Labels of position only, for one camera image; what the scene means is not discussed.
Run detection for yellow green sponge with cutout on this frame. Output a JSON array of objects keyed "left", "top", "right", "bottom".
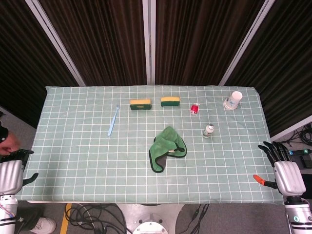
[{"left": 129, "top": 98, "right": 153, "bottom": 111}]

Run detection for black cable with inline switch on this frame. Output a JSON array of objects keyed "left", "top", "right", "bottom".
[{"left": 189, "top": 203, "right": 210, "bottom": 234}]

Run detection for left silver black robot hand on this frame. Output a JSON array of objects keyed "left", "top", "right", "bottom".
[{"left": 0, "top": 149, "right": 39, "bottom": 195}]

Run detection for blue toothbrush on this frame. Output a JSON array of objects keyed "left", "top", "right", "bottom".
[{"left": 107, "top": 104, "right": 120, "bottom": 137}]

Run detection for white paper cup blue print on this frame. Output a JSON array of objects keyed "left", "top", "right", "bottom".
[{"left": 223, "top": 91, "right": 243, "bottom": 111}]

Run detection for person in dark clothing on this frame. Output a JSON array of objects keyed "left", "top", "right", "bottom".
[{"left": 0, "top": 111, "right": 21, "bottom": 156}]

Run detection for green checked tablecloth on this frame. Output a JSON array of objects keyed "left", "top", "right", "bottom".
[{"left": 16, "top": 85, "right": 285, "bottom": 205}]

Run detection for white metal frame post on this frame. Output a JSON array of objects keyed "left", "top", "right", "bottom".
[
  {"left": 142, "top": 0, "right": 156, "bottom": 85},
  {"left": 218, "top": 0, "right": 281, "bottom": 86},
  {"left": 24, "top": 0, "right": 86, "bottom": 86}
]

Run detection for tangled black cables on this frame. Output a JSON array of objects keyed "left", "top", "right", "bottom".
[{"left": 282, "top": 123, "right": 312, "bottom": 149}]

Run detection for black floor box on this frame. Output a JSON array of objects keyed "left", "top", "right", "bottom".
[{"left": 291, "top": 150, "right": 312, "bottom": 169}]

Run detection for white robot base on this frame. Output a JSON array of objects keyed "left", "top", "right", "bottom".
[{"left": 117, "top": 203, "right": 186, "bottom": 234}]

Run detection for plain yellow green sponge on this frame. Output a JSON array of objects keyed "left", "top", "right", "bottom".
[{"left": 160, "top": 96, "right": 181, "bottom": 107}]

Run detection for black floor cable bundle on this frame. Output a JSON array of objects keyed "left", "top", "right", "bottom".
[{"left": 64, "top": 203, "right": 127, "bottom": 234}]

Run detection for green cloth with black trim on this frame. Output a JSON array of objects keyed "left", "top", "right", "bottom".
[{"left": 148, "top": 126, "right": 188, "bottom": 174}]

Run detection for white shoe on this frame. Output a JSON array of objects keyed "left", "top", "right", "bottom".
[{"left": 29, "top": 217, "right": 57, "bottom": 234}]

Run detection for white green drink bottle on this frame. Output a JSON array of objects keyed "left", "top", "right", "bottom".
[{"left": 202, "top": 123, "right": 215, "bottom": 138}]

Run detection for right silver robot hand orange thumb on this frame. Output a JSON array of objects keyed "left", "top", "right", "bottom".
[{"left": 253, "top": 141, "right": 307, "bottom": 195}]

